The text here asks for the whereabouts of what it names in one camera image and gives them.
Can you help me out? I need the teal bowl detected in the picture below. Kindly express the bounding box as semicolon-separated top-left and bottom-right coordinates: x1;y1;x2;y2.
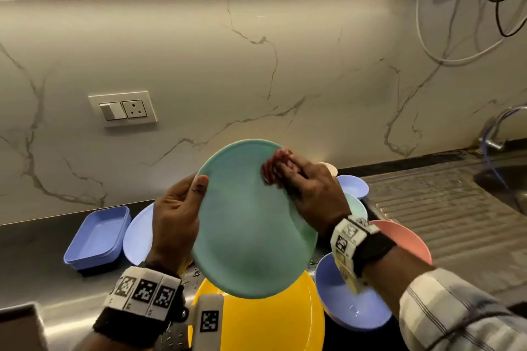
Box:
341;192;368;222

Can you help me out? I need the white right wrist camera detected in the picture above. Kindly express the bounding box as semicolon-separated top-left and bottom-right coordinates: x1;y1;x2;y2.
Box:
335;252;367;296

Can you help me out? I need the person's right hand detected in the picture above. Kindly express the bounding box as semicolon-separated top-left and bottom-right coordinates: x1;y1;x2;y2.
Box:
266;152;353;240

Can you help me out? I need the striped shirt sleeve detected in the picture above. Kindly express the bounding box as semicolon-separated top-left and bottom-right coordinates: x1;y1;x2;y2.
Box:
398;267;527;351

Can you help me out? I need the red checkered cloth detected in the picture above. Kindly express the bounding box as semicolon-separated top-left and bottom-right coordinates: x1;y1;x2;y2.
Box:
261;148;309;191

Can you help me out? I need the white cable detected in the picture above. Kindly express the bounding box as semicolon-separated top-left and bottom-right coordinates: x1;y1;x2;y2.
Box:
414;0;527;66

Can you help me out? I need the blue hose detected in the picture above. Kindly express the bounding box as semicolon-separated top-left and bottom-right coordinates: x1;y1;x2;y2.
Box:
480;107;527;207

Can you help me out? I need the person's left forearm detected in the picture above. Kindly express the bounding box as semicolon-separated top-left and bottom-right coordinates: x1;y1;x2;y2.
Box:
72;330;157;351

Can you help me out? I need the person's right forearm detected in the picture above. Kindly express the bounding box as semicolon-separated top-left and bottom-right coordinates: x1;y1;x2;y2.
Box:
362;246;437;316

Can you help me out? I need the teal plate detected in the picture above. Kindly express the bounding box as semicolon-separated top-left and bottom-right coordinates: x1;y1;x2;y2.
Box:
190;139;318;300

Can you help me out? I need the light blue plate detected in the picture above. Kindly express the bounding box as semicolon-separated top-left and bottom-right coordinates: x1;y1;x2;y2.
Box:
122;202;155;267

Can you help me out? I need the steel faucet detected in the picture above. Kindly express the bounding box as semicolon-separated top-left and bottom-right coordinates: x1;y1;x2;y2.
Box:
477;104;527;151

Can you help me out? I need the left wrist marker band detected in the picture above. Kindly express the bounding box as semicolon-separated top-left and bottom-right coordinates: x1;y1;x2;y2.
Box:
92;262;187;349

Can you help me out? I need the yellow plate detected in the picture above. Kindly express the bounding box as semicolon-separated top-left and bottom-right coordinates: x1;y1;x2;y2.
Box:
187;270;326;351

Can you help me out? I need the steel sink with drainboard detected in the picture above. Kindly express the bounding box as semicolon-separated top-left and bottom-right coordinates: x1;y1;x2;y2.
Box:
362;149;527;306

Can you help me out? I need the wrist marker band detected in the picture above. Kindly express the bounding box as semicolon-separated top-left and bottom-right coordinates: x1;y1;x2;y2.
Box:
92;262;187;349
329;214;398;294

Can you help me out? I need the blue rectangular tray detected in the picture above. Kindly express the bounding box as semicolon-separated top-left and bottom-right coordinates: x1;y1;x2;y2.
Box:
63;205;132;272

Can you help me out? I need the person's left hand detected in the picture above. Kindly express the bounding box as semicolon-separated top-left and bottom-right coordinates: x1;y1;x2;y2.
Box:
144;173;210;280

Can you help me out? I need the pink bowl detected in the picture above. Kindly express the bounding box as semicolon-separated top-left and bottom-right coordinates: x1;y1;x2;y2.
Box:
368;219;433;267

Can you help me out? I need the white wall switch socket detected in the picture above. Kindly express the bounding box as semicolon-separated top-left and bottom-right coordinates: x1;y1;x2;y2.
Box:
88;90;158;128

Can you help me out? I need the right wrist marker band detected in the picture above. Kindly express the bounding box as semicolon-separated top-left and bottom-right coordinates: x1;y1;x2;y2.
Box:
329;214;398;294

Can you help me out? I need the large blue bowl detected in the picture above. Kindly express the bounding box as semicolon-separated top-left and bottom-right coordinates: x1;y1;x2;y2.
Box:
315;252;394;332

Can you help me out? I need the small blue bowl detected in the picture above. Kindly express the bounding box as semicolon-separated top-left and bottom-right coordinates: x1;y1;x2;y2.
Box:
335;174;370;200

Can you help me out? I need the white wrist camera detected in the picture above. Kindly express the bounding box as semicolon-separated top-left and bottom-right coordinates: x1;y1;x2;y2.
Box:
187;293;225;351
335;252;367;296

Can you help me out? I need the black cable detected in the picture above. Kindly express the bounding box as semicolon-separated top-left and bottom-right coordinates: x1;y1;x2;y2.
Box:
481;0;527;38

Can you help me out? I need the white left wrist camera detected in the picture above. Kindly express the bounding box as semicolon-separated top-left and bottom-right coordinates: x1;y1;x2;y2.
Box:
187;293;225;351

